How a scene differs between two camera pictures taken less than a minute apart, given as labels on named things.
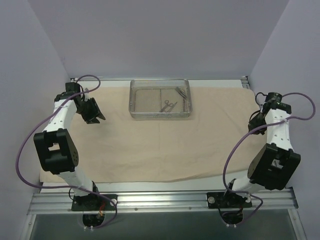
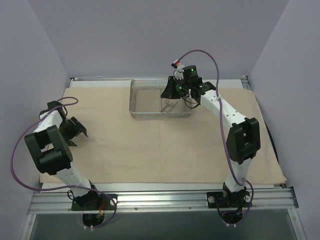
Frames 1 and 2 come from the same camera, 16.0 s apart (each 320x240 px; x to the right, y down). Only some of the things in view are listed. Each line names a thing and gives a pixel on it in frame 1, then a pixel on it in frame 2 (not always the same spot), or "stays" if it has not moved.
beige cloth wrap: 211,145 stays
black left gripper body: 92,113 to 75,127
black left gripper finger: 100,115 to 80,126
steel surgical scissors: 168,107 stays
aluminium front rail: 146,202 stays
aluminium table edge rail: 245,82 stays
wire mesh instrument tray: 160,98 stays
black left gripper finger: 94,120 to 71,143
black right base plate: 224,200 stays
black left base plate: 95,202 stays
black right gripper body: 253,125 to 171,87
